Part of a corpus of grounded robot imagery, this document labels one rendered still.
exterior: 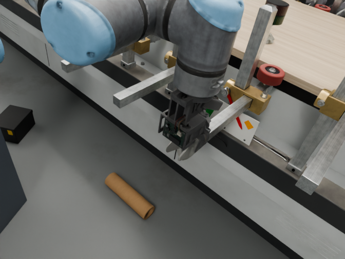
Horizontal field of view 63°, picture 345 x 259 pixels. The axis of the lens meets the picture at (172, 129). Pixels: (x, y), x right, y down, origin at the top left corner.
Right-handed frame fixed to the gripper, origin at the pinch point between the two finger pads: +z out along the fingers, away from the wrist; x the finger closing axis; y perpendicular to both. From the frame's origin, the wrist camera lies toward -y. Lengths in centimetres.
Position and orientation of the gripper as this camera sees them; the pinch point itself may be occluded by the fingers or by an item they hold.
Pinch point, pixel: (185, 153)
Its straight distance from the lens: 67.9
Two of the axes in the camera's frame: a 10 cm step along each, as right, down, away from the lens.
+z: -1.5, 7.4, 6.6
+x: 7.4, 5.2, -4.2
